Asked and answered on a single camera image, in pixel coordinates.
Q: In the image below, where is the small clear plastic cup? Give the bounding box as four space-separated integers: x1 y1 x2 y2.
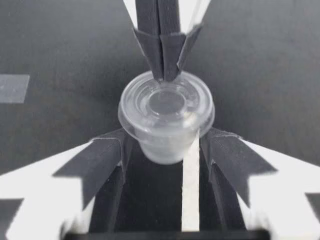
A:
117 70 216 165

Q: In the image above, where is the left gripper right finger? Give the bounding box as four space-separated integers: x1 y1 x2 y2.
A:
199 127 320 240

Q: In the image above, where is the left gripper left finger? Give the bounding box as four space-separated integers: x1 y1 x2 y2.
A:
0 128 134 240

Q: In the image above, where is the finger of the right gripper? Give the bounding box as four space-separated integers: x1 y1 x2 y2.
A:
123 0 164 80
159 0 211 83

